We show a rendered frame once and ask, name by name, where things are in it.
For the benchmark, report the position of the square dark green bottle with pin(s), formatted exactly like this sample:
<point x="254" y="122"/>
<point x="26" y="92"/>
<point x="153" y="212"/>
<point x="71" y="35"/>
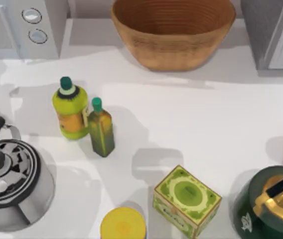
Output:
<point x="101" y="132"/>

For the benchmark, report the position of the round yellow-green bottle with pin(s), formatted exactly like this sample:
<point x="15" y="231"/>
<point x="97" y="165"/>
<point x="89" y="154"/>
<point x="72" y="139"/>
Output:
<point x="69" y="112"/>

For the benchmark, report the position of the brown woven basket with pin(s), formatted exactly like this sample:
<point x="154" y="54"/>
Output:
<point x="172" y="37"/>

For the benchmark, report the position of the green tea box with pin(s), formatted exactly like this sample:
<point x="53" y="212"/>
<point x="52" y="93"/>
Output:
<point x="187" y="201"/>

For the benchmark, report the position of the yellow can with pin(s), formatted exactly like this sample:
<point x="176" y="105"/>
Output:
<point x="123" y="224"/>

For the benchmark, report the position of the small microwave knob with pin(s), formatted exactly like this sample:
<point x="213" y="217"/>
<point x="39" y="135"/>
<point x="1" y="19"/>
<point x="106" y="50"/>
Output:
<point x="38" y="36"/>

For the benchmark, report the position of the large microwave knob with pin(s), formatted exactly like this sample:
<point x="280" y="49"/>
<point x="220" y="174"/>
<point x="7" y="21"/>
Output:
<point x="31" y="15"/>

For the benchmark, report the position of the dark green and gold kettle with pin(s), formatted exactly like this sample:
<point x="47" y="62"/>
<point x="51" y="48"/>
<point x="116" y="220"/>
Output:
<point x="271" y="206"/>

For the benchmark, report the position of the pale microwave oven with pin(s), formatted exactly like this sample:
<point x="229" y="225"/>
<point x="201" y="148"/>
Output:
<point x="4" y="27"/>

